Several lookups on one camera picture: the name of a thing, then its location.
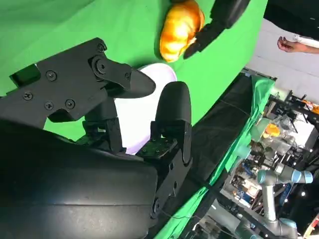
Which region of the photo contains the green cloth on workshop table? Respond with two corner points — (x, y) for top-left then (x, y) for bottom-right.
(208, 76), (276, 185)

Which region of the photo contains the lilac plate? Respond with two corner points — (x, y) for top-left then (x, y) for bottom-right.
(113, 63), (177, 156)

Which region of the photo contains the black backdrop curtain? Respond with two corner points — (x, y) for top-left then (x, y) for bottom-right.
(147, 74), (253, 239)

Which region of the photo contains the orange toy in clear bag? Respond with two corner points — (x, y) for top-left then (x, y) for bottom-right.
(263, 123), (281, 139)

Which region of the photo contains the plain orange toy bread roll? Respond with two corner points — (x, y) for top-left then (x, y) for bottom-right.
(159, 0), (206, 63)

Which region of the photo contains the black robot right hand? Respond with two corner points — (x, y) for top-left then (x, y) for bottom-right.
(0, 37), (193, 239)

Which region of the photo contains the person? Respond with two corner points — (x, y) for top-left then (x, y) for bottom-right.
(263, 0), (319, 54)

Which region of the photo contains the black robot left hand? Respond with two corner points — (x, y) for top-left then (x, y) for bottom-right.
(183, 0), (251, 60)

